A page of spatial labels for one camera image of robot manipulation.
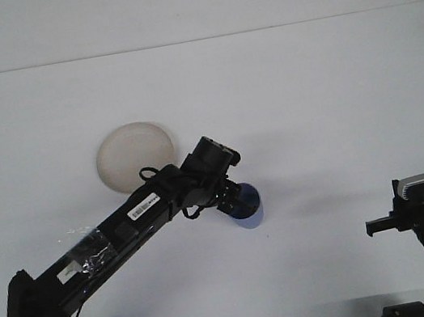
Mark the pale blue cup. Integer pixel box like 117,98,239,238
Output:
223,178,268,233

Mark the pale round plate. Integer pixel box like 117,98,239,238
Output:
91,116,182,199

